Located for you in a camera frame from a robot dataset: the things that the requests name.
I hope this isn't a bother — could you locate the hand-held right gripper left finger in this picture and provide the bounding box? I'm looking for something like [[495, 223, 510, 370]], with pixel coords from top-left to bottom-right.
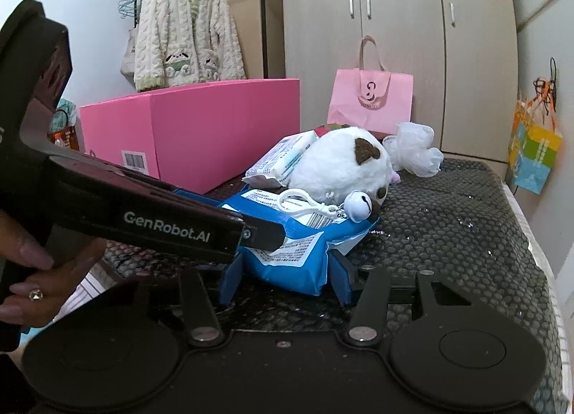
[[112, 257, 246, 348]]

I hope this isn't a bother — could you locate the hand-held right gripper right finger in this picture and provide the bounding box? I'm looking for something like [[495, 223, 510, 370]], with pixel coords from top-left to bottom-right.
[[329, 248, 472, 349]]

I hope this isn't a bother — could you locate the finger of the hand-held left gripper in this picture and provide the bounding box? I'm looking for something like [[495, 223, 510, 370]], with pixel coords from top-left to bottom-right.
[[173, 189, 225, 211], [241, 215, 288, 253]]

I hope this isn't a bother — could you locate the blue tissue packet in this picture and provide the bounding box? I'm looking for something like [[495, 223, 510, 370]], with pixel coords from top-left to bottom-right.
[[220, 187, 382, 297]]

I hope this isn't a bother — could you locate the pink cardboard box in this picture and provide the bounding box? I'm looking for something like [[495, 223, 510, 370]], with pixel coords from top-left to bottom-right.
[[80, 78, 301, 195]]

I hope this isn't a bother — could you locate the white wet wipes packet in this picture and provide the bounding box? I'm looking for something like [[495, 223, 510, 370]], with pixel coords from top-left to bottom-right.
[[242, 131, 320, 187]]

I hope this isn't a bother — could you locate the white plush toy with bell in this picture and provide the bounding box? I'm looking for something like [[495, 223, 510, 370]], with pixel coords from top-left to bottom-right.
[[278, 126, 395, 223]]

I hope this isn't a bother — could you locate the white plastic wrap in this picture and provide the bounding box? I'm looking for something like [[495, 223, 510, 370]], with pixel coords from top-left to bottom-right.
[[382, 122, 444, 179]]

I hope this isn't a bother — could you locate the person's left hand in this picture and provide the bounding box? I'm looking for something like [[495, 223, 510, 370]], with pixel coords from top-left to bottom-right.
[[0, 208, 108, 329]]

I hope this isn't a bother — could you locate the orange patterned gift bag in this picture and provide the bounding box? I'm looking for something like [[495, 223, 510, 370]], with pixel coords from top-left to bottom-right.
[[47, 110, 81, 153]]

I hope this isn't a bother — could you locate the striped white cloth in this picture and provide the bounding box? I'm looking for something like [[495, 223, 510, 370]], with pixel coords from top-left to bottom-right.
[[58, 268, 108, 323]]

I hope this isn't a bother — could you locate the green patterned packet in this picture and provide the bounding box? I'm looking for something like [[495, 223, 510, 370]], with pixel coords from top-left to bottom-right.
[[57, 98, 78, 128]]

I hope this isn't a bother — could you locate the pink strawberry plush toy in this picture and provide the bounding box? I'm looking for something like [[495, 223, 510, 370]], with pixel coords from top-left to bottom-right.
[[314, 124, 349, 138]]

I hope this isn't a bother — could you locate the cream tote bag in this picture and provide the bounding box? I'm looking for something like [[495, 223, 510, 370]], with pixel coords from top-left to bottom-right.
[[119, 26, 138, 80]]

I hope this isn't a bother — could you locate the white knitted cardigan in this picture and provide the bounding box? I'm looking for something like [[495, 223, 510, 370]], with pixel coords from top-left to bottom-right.
[[133, 0, 247, 93]]

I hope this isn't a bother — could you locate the pink shopping bag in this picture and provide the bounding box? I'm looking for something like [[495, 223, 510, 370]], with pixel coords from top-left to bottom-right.
[[327, 36, 414, 139]]

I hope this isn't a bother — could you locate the colourful paper bag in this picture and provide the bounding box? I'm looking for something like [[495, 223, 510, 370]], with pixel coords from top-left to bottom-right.
[[508, 100, 563, 195]]

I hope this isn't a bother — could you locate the beige wardrobe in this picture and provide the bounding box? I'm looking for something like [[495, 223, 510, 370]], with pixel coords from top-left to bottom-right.
[[280, 0, 521, 168]]

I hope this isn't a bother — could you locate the orange cord bundle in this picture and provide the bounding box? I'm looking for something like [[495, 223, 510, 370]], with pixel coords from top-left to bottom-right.
[[533, 57, 559, 113]]

